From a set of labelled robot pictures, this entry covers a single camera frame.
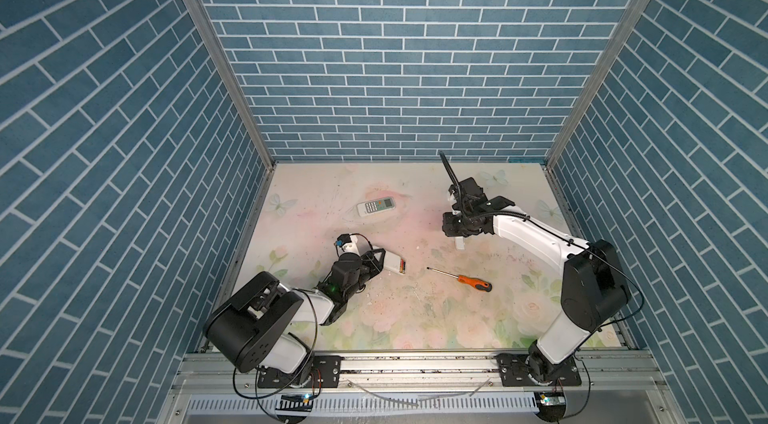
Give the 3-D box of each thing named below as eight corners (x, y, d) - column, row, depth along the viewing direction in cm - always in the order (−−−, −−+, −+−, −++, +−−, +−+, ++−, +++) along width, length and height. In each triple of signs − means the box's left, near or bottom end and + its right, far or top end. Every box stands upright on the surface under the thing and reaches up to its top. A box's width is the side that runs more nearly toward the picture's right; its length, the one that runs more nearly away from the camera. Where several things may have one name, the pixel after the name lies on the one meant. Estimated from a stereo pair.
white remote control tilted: (358, 216, 107) (358, 212, 105) (356, 207, 110) (355, 203, 108) (395, 208, 110) (395, 203, 108) (392, 199, 112) (392, 195, 110)
